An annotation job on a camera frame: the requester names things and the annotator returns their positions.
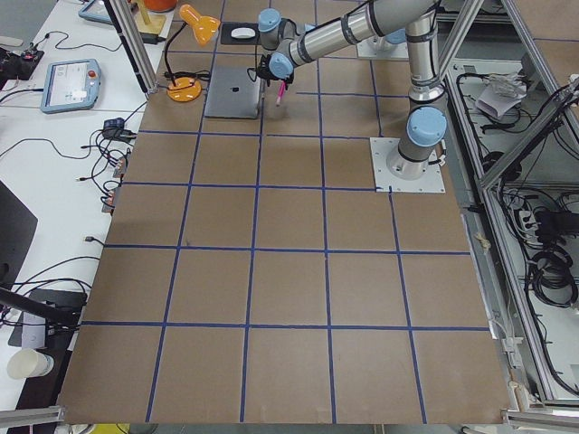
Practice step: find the blue teach pendant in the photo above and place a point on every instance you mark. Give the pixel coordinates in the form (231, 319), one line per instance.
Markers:
(71, 85)
(95, 11)

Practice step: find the orange cylindrical container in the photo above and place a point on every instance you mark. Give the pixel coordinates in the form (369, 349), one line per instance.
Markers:
(160, 6)

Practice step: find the pink marker pen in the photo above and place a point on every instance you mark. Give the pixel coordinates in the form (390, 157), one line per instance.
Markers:
(281, 93)

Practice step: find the white computer mouse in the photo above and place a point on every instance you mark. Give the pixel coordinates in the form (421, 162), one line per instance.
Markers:
(242, 33)

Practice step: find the silver laptop notebook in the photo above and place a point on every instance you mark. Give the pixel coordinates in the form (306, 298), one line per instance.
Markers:
(233, 93)

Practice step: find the wooden stand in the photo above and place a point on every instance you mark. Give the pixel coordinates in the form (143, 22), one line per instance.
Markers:
(148, 22)

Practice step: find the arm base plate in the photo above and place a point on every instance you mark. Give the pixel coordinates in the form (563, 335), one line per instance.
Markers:
(397, 54)
(394, 174)

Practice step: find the white paper cup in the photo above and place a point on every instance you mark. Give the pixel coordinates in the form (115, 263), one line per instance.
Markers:
(29, 363)

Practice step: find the black power adapter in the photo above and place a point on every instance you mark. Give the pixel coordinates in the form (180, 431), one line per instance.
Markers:
(151, 38)

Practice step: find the black mousepad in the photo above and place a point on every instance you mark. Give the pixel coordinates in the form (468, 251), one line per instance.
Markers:
(226, 38)

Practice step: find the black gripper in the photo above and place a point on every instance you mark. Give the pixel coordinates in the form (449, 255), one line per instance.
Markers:
(283, 80)

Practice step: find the orange desk lamp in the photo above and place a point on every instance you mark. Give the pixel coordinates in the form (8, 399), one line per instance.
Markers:
(188, 70)

